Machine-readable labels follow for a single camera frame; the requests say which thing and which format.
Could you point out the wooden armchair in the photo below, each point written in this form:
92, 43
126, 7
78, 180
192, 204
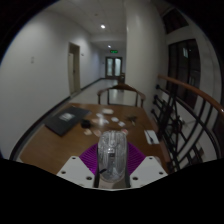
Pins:
121, 87

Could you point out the small white card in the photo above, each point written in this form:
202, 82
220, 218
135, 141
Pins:
107, 111
124, 131
121, 123
97, 132
99, 115
114, 119
87, 132

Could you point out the black railing with wooden handrail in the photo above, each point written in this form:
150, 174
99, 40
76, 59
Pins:
186, 88

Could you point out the glass double door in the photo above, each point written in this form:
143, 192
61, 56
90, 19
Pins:
113, 67

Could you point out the dark framed window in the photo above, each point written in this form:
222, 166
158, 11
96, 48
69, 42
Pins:
183, 66

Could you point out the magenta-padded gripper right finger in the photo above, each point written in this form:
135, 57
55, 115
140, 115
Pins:
148, 168

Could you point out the white side door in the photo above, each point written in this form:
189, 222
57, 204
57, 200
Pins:
74, 70

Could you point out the white paper sheet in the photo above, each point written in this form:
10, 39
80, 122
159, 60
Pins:
151, 136

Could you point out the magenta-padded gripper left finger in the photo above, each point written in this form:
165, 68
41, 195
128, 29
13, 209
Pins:
75, 168

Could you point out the small black box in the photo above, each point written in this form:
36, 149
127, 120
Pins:
86, 123

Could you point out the green exit sign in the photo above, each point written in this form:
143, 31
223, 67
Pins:
114, 51

